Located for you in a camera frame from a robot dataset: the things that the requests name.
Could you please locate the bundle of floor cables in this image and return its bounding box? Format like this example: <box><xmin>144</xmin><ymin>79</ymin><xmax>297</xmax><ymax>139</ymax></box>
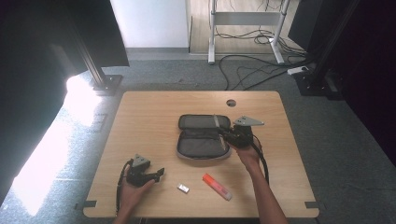
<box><xmin>214</xmin><ymin>26</ymin><xmax>307</xmax><ymax>54</ymax></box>

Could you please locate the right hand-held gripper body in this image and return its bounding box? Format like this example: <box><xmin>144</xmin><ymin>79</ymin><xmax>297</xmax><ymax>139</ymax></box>
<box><xmin>228</xmin><ymin>115</ymin><xmax>265</xmax><ymax>149</ymax></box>

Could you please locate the black metal stand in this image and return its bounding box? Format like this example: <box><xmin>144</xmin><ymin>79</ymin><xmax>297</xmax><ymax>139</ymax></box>
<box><xmin>64</xmin><ymin>15</ymin><xmax>124</xmax><ymax>97</ymax></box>
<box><xmin>293</xmin><ymin>0</ymin><xmax>363</xmax><ymax>98</ymax></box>

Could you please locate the long black floor cable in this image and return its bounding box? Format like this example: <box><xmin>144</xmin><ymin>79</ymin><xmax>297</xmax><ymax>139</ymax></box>
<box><xmin>218</xmin><ymin>53</ymin><xmax>314</xmax><ymax>91</ymax></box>

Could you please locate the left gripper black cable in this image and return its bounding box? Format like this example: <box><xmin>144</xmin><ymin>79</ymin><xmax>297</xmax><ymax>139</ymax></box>
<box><xmin>115</xmin><ymin>158</ymin><xmax>134</xmax><ymax>217</ymax></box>

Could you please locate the white metal desk frame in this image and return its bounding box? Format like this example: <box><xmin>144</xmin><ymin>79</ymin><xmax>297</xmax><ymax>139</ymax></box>
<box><xmin>207</xmin><ymin>0</ymin><xmax>292</xmax><ymax>65</ymax></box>

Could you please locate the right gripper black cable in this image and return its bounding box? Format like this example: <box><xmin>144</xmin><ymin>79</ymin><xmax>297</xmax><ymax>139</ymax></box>
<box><xmin>251</xmin><ymin>134</ymin><xmax>271</xmax><ymax>185</ymax></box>

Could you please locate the white panel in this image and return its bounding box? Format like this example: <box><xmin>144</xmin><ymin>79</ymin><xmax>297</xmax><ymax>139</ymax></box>
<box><xmin>109</xmin><ymin>0</ymin><xmax>191</xmax><ymax>49</ymax></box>

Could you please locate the white power strip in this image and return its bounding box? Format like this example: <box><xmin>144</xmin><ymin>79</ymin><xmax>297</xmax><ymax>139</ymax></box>
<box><xmin>286</xmin><ymin>65</ymin><xmax>310</xmax><ymax>76</ymax></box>

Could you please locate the dark curtain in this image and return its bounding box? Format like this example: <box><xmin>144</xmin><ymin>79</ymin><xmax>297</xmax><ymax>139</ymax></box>
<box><xmin>0</xmin><ymin>0</ymin><xmax>131</xmax><ymax>206</ymax></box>
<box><xmin>287</xmin><ymin>0</ymin><xmax>396</xmax><ymax>167</ymax></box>

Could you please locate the person's right hand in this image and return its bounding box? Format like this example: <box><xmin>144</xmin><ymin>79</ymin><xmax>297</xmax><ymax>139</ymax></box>
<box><xmin>231</xmin><ymin>140</ymin><xmax>264</xmax><ymax>174</ymax></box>

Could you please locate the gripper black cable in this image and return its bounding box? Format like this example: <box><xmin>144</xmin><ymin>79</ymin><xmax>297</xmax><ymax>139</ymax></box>
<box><xmin>115</xmin><ymin>158</ymin><xmax>134</xmax><ymax>217</ymax></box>
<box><xmin>251</xmin><ymin>134</ymin><xmax>271</xmax><ymax>185</ymax></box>

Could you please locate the orange highlighter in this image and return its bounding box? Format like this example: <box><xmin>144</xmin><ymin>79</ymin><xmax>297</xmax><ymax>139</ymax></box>
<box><xmin>202</xmin><ymin>173</ymin><xmax>233</xmax><ymax>202</ymax></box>

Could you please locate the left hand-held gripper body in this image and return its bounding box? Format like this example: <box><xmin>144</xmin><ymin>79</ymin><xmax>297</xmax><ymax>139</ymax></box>
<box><xmin>125</xmin><ymin>153</ymin><xmax>157</xmax><ymax>189</ymax></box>

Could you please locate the person's left hand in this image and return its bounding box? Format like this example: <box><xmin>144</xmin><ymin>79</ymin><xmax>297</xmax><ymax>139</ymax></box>
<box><xmin>119</xmin><ymin>177</ymin><xmax>157</xmax><ymax>217</ymax></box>

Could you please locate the grey pencil case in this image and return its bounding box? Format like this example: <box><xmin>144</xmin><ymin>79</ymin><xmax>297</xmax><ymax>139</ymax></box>
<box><xmin>176</xmin><ymin>113</ymin><xmax>233</xmax><ymax>161</ymax></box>

